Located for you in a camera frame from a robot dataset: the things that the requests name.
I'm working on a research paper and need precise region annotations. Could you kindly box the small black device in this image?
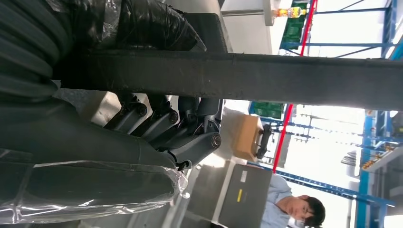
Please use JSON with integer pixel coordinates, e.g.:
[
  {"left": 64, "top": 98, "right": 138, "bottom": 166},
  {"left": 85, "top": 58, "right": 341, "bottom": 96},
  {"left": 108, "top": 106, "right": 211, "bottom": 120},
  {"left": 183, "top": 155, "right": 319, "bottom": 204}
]
[{"left": 256, "top": 124, "right": 273, "bottom": 160}]

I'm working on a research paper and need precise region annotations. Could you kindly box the brown cardboard box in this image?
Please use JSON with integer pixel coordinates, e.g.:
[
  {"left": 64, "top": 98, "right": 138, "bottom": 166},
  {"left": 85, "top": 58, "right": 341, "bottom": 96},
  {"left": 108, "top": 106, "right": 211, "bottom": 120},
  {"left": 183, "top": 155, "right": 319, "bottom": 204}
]
[{"left": 232, "top": 114, "right": 264, "bottom": 162}]

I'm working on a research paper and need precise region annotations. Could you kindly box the blue warehouse shelving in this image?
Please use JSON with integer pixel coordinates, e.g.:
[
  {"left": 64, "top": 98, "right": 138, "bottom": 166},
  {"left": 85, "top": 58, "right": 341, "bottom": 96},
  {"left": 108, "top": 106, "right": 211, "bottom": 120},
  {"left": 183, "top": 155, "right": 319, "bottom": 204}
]
[{"left": 247, "top": 0, "right": 403, "bottom": 228}]

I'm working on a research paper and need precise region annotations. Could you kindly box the person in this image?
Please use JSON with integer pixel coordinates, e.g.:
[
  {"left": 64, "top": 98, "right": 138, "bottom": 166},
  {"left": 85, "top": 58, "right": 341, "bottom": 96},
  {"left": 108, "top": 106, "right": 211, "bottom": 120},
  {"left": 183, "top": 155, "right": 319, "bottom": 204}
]
[{"left": 259, "top": 174, "right": 326, "bottom": 228}]

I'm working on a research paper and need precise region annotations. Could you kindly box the white block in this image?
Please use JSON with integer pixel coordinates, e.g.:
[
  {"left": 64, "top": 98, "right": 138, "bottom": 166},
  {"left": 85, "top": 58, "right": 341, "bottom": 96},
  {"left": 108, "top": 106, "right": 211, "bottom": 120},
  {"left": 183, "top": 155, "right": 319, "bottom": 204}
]
[{"left": 78, "top": 91, "right": 152, "bottom": 126}]

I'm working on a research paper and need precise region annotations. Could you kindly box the yellow drink bottle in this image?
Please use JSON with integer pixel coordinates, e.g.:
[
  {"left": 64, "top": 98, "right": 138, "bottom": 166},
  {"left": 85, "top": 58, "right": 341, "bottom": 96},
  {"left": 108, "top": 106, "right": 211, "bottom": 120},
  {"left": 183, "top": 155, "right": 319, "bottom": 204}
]
[{"left": 276, "top": 6, "right": 307, "bottom": 19}]

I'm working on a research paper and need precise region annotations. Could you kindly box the red pole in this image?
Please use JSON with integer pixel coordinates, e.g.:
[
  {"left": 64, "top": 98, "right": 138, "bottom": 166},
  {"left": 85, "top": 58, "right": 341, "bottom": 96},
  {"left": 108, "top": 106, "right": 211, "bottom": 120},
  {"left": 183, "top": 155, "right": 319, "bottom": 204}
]
[{"left": 271, "top": 0, "right": 318, "bottom": 174}]

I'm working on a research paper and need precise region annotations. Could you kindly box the green box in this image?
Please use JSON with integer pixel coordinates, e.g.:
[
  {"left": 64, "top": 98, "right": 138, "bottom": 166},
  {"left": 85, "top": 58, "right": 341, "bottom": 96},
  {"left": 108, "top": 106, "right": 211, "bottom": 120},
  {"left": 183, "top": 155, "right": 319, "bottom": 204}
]
[
  {"left": 281, "top": 2, "right": 308, "bottom": 50},
  {"left": 252, "top": 101, "right": 285, "bottom": 120}
]

